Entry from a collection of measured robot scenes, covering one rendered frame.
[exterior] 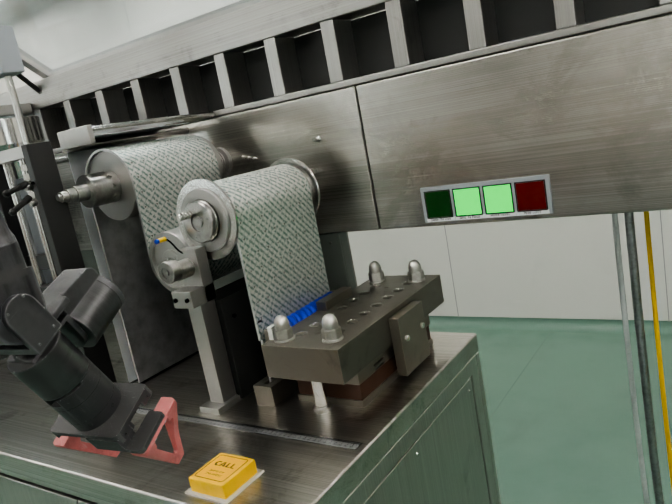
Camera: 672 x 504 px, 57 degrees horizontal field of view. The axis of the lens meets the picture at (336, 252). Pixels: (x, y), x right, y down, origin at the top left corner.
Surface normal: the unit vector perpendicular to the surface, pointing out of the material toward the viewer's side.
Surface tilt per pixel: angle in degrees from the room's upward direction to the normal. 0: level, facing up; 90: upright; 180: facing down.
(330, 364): 90
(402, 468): 90
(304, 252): 90
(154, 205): 92
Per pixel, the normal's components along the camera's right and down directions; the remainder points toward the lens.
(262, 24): -0.54, 0.27
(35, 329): 0.88, -0.07
